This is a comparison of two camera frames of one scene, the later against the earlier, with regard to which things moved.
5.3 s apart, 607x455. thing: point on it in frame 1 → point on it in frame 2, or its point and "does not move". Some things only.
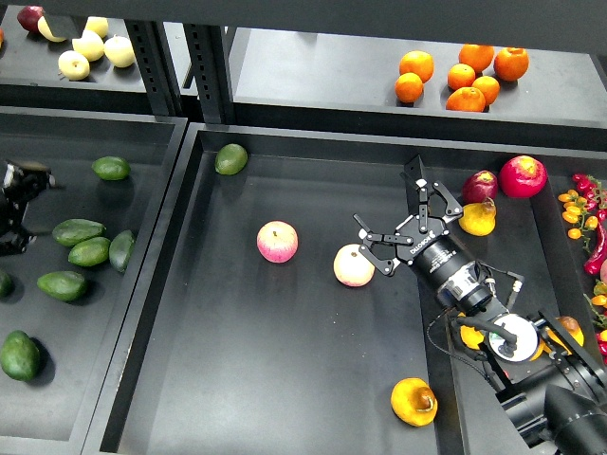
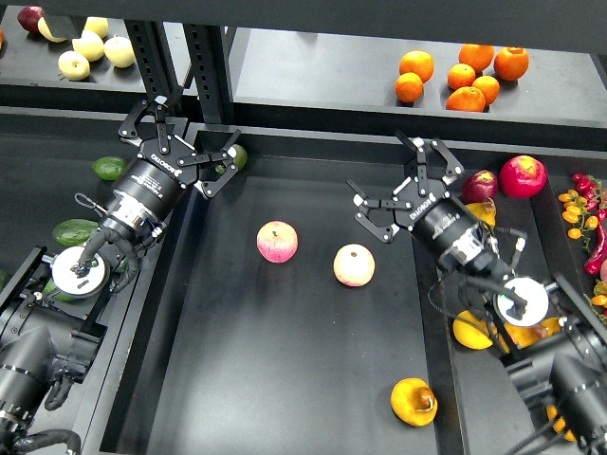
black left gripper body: [19, 181] → [156, 182]
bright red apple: [523, 176] does not move
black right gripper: [460, 282] → [426, 207]
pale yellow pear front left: [74, 65] does not move
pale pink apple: [351, 266] does not move
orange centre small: [461, 76] does not move
